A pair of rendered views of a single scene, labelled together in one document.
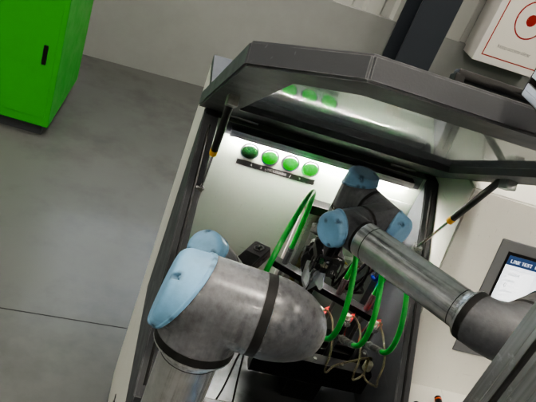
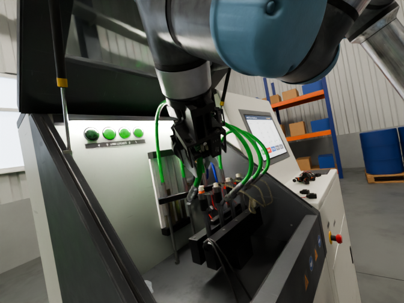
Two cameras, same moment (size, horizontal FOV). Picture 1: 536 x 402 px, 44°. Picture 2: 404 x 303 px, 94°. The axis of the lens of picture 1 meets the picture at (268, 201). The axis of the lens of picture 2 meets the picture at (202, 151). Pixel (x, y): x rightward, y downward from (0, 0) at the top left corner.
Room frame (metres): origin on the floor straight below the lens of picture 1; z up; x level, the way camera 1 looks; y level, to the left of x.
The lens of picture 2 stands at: (0.89, 0.18, 1.25)
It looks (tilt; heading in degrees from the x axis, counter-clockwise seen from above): 0 degrees down; 324
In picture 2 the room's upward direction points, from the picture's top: 10 degrees counter-clockwise
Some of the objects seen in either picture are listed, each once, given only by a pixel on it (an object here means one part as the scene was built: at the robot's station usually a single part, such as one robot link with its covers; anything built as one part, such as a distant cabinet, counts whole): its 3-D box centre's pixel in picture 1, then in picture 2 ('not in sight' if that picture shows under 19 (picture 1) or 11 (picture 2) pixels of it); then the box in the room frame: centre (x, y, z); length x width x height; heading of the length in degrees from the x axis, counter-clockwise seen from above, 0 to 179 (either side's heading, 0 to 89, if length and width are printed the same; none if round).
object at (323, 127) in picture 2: not in sight; (277, 129); (4.15, -5.07, 1.50); 2.78 x 0.86 x 3.00; 18
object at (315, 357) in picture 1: (304, 367); (232, 238); (1.44, -0.28, 0.91); 0.34 x 0.10 x 0.15; 103
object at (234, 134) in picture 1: (324, 158); (142, 119); (1.67, -0.10, 1.43); 0.54 x 0.03 x 0.02; 103
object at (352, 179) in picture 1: (356, 192); not in sight; (1.35, -0.18, 1.53); 0.09 x 0.08 x 0.11; 49
